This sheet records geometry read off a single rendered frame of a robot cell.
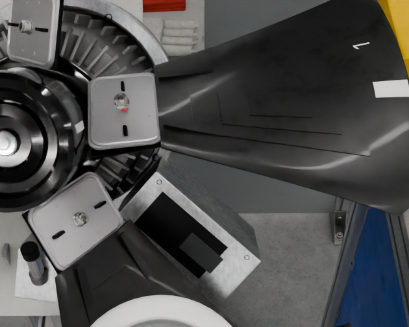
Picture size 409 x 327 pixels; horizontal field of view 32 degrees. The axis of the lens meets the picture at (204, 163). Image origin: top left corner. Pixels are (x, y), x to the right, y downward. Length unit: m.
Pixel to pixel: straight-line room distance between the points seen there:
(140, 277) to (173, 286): 0.04
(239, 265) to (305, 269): 1.19
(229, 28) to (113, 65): 0.76
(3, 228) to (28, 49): 0.33
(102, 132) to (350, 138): 0.22
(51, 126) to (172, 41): 0.63
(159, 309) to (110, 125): 0.34
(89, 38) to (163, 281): 0.26
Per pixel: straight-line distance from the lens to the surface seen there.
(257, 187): 1.88
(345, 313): 1.54
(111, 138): 0.62
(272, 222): 2.02
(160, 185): 0.74
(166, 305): 0.31
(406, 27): 0.95
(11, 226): 0.92
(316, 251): 1.98
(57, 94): 0.59
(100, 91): 0.66
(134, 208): 0.75
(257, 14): 1.46
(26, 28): 0.65
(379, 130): 0.64
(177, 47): 1.18
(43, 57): 0.63
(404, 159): 0.64
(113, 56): 0.75
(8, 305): 0.96
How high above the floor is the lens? 1.66
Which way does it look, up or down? 51 degrees down
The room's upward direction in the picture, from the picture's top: 1 degrees counter-clockwise
